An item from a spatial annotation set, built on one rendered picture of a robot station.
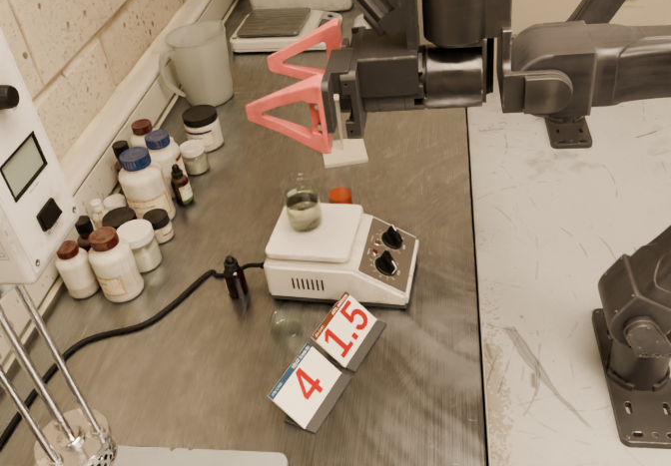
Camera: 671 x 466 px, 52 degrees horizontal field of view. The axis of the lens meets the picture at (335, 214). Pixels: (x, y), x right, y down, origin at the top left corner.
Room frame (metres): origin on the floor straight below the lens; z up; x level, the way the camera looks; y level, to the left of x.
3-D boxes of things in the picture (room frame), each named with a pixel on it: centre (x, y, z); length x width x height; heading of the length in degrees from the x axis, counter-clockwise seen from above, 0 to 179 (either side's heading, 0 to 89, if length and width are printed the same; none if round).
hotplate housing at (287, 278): (0.75, 0.01, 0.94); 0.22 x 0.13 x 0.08; 73
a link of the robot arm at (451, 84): (0.54, -0.12, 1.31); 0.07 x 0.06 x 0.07; 78
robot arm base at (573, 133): (1.09, -0.45, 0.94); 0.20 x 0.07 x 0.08; 168
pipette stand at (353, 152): (1.08, -0.03, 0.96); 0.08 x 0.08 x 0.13; 1
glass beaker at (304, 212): (0.77, 0.04, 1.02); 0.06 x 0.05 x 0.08; 63
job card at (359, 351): (0.62, 0.00, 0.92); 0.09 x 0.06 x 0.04; 146
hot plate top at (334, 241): (0.76, 0.03, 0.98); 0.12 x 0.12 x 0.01; 73
